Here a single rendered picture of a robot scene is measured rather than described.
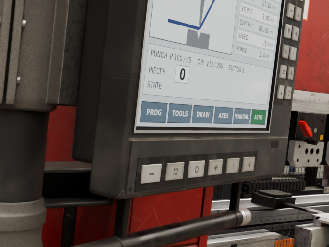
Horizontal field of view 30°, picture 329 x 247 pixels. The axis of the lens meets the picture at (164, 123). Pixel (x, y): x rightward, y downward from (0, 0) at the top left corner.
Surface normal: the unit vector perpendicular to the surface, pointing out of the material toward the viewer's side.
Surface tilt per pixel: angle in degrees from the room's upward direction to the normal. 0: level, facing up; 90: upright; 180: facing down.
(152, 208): 90
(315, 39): 90
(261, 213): 90
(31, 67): 90
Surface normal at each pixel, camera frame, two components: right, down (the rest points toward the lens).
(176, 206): 0.66, 0.12
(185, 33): 0.82, 0.12
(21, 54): 0.37, 0.10
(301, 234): -0.74, -0.04
